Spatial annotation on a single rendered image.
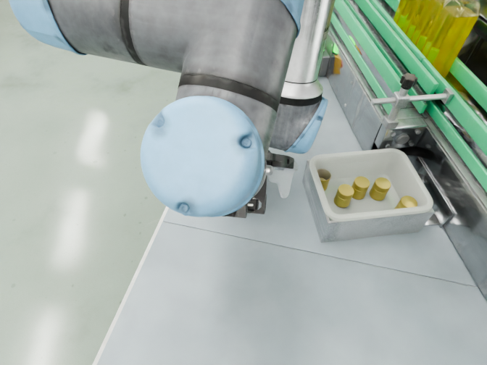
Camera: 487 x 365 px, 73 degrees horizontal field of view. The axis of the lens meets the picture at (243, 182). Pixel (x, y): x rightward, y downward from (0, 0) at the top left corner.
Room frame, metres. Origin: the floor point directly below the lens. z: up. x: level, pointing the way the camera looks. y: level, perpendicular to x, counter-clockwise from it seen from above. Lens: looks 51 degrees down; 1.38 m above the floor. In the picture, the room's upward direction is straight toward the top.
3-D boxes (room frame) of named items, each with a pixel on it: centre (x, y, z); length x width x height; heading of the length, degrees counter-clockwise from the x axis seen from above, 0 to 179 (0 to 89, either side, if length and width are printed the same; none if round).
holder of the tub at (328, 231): (0.44, -0.29, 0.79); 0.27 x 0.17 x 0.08; 97
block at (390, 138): (0.57, -0.37, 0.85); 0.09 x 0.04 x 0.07; 97
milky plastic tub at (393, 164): (0.44, -0.26, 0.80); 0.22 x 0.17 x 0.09; 97
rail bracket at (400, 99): (0.56, -0.35, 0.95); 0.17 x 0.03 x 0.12; 97
